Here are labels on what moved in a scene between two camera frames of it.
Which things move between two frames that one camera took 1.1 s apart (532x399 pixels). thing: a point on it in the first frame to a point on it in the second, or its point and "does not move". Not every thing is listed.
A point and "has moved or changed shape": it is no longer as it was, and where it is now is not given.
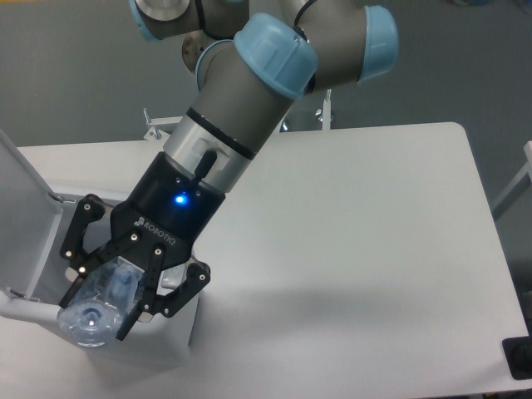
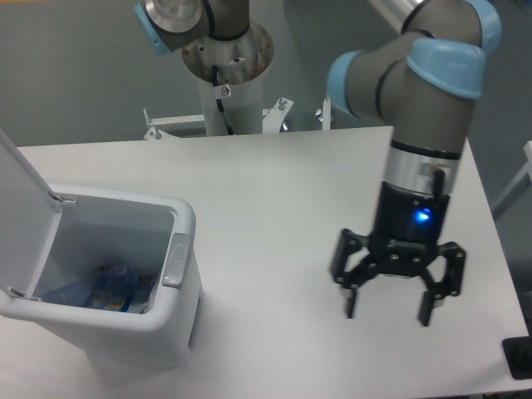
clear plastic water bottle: [101, 303] has moved or changed shape
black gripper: [165, 211] to [406, 227]
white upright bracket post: [327, 110] does not move
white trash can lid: [29, 217] does not move
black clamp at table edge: [518, 352] does not move
